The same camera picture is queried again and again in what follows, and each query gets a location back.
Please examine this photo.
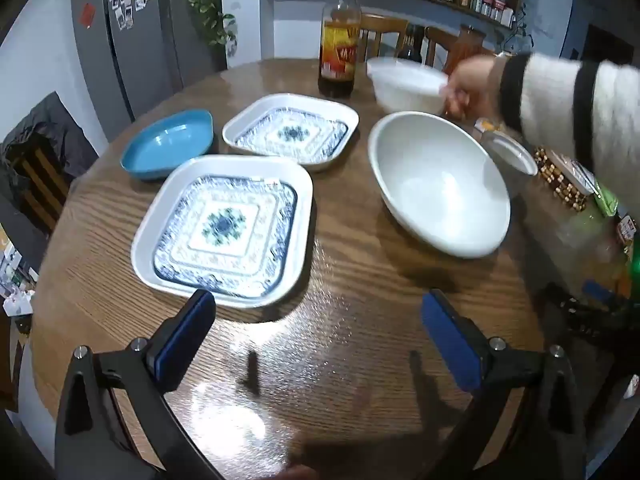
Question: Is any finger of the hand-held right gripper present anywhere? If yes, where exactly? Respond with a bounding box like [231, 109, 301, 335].
[542, 280, 640, 346]

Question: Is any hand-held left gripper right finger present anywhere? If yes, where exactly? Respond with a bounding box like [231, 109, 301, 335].
[420, 289, 588, 480]

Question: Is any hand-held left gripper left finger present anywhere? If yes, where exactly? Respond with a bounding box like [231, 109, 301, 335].
[55, 289, 226, 480]

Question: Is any blue patterned square plate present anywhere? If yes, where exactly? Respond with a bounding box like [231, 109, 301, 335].
[222, 93, 360, 173]
[131, 155, 314, 309]

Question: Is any large white bowl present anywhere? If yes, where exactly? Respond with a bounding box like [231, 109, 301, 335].
[368, 111, 512, 260]

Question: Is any small white bowl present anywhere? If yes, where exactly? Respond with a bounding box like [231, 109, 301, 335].
[481, 130, 539, 177]

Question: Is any blue oval dish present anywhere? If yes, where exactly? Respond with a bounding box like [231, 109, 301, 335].
[120, 109, 215, 182]

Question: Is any medium white bowl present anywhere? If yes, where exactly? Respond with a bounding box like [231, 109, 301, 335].
[366, 57, 450, 115]

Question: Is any another person's forearm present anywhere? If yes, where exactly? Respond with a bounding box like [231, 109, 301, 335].
[492, 52, 640, 201]

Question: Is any red-label sauce jar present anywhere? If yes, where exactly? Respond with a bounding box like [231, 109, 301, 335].
[616, 215, 640, 248]

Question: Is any green packet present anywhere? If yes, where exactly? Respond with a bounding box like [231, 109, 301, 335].
[592, 180, 621, 218]

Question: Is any wooden bead trivet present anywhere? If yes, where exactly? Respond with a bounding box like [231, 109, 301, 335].
[532, 146, 588, 213]

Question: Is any pile of white boxes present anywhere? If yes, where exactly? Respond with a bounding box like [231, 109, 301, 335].
[0, 240, 38, 316]

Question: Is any wooden chair with dark cloth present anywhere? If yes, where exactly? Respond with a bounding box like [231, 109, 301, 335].
[7, 145, 71, 233]

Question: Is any dark door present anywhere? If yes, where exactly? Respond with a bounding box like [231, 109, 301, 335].
[582, 25, 636, 68]

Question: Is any dark cloth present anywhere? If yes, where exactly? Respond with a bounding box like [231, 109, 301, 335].
[0, 91, 101, 181]

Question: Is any red sauce bottle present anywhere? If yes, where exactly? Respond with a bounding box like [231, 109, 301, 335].
[445, 25, 488, 78]

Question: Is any green plant beside shelf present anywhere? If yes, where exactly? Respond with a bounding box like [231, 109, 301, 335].
[500, 0, 536, 56]

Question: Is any grey refrigerator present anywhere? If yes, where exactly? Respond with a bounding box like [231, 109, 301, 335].
[70, 0, 226, 121]

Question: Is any small dark soy sauce bottle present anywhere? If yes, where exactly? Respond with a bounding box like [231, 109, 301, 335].
[397, 24, 426, 63]

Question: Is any yellow-capped vinegar bottle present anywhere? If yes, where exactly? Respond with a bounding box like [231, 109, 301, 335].
[318, 0, 363, 99]

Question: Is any trailing green plant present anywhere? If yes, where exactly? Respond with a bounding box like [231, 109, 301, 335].
[180, 0, 238, 56]

